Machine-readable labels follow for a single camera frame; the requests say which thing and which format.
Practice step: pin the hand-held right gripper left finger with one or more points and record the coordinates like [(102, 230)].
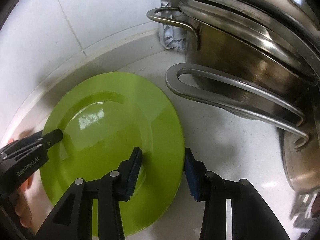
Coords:
[(133, 175)]

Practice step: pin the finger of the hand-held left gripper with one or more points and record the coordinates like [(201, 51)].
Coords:
[(53, 137), (31, 138)]

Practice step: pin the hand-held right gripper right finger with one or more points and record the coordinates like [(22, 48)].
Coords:
[(191, 177)]

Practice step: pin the green plate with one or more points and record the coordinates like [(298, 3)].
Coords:
[(100, 130)]

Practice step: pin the person's left hand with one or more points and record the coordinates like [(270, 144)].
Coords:
[(26, 200)]

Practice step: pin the wide steel pot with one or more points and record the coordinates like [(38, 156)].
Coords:
[(237, 80)]

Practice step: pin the white steel kitchen rack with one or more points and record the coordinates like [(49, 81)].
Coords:
[(172, 40)]

